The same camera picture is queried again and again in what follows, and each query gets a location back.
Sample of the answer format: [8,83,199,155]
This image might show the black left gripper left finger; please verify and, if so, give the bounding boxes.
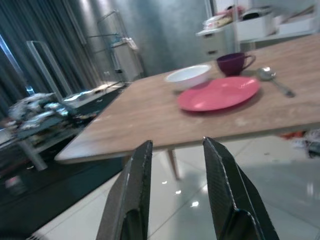
[96,139,154,240]

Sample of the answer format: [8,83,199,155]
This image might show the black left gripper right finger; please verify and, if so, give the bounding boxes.
[202,136,281,240]

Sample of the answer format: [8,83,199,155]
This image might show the wooden table leg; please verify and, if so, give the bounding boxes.
[167,149,181,181]

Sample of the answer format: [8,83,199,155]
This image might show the light wooden dining table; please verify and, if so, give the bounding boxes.
[54,32,320,165]

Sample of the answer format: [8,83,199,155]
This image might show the black rug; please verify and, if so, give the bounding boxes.
[0,139,126,235]

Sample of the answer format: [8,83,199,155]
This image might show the colourful clutter pile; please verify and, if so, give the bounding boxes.
[279,129,320,159]

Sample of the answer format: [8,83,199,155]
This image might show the pink round plate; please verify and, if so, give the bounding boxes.
[177,76,261,113]

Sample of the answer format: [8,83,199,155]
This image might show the white bowl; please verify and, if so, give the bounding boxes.
[164,64,213,92]

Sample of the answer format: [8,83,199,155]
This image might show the silver spoon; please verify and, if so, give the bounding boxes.
[256,66,296,98]

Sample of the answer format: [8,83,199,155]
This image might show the white drawer cabinet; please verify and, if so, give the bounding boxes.
[196,26,237,62]

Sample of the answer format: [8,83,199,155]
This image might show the metal drying rack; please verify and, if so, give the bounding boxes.
[86,9,145,83]

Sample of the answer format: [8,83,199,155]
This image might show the grey curtain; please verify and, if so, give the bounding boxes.
[0,0,101,118]

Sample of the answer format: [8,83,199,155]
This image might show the purple cup with handle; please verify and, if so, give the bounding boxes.
[216,52,257,77]

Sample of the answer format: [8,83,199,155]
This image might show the white leaning frame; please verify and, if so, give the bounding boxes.
[26,40,74,101]

